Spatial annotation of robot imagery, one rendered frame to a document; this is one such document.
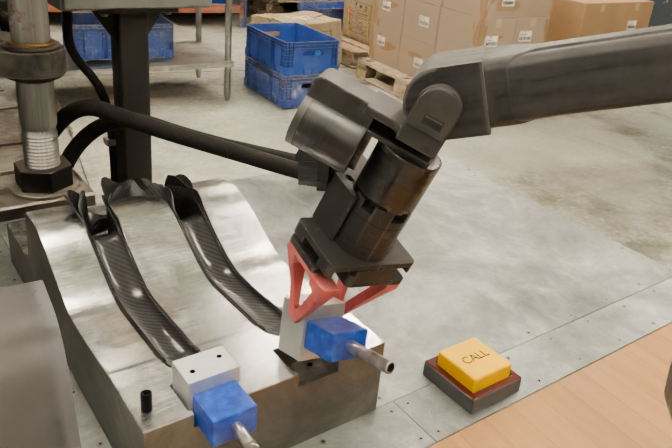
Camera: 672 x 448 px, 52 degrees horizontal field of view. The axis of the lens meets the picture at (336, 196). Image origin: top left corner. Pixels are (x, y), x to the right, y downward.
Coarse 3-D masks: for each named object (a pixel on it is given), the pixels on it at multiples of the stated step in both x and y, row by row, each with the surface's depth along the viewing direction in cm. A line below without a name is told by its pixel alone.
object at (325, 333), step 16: (288, 304) 67; (336, 304) 67; (288, 320) 67; (304, 320) 65; (320, 320) 66; (336, 320) 66; (288, 336) 67; (304, 336) 66; (320, 336) 64; (336, 336) 63; (352, 336) 64; (288, 352) 67; (304, 352) 66; (320, 352) 64; (336, 352) 63; (352, 352) 63; (368, 352) 61; (384, 368) 60
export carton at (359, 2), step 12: (348, 0) 592; (360, 0) 575; (372, 0) 560; (348, 12) 593; (360, 12) 575; (372, 12) 562; (348, 24) 595; (360, 24) 577; (348, 36) 600; (360, 36) 581
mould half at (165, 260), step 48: (240, 192) 93; (48, 240) 78; (144, 240) 82; (240, 240) 87; (48, 288) 79; (96, 288) 76; (192, 288) 79; (288, 288) 81; (96, 336) 70; (192, 336) 71; (240, 336) 71; (96, 384) 68; (144, 384) 63; (240, 384) 64; (288, 384) 66; (336, 384) 70; (144, 432) 58; (192, 432) 61; (288, 432) 68
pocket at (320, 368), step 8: (280, 352) 70; (288, 360) 71; (296, 360) 72; (312, 360) 72; (320, 360) 72; (296, 368) 71; (304, 368) 71; (312, 368) 71; (320, 368) 71; (328, 368) 71; (336, 368) 69; (304, 376) 70; (312, 376) 68; (320, 376) 68; (304, 384) 67
